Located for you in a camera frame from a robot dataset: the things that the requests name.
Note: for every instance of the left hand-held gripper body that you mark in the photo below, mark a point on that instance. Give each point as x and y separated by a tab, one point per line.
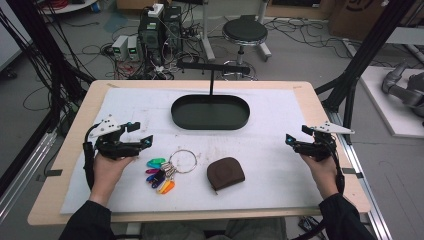
113	148

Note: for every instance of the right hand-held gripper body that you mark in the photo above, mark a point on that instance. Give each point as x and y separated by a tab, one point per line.
318	148

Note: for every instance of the black oval tray with hanger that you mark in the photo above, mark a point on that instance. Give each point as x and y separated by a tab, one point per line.
210	113

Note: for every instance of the brown coin purse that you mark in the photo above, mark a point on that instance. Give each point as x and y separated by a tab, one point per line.
225	173

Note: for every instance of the person's left hand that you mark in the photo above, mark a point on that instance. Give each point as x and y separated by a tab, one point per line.
106	173

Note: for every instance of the person's right hand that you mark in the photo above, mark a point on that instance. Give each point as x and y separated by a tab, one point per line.
323	176

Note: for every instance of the black tape strip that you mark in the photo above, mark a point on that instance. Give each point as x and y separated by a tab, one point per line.
53	172
352	172

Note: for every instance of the white power supply unit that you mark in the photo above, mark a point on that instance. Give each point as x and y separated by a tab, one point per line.
120	47
133	48

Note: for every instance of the white floor board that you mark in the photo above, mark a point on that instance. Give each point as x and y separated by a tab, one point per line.
383	100

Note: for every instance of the large black computer tower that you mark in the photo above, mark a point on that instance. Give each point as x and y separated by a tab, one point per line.
150	36

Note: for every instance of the white metal desk leg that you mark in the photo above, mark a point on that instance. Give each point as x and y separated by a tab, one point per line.
206	33
263	36

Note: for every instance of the narrow black computer tower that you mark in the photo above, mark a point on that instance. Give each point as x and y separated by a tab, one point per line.
172	26

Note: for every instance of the person's legs in grey trousers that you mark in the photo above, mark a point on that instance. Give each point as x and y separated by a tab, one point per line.
213	230

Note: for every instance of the black round stool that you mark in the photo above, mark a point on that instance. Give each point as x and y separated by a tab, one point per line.
245	31

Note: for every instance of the white power adapter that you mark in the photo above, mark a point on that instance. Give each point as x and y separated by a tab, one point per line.
155	10

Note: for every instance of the cardboard box with black logo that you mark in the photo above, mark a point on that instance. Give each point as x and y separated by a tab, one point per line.
356	18

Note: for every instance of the aluminium rail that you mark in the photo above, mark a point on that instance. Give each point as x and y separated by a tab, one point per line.
23	176
366	186

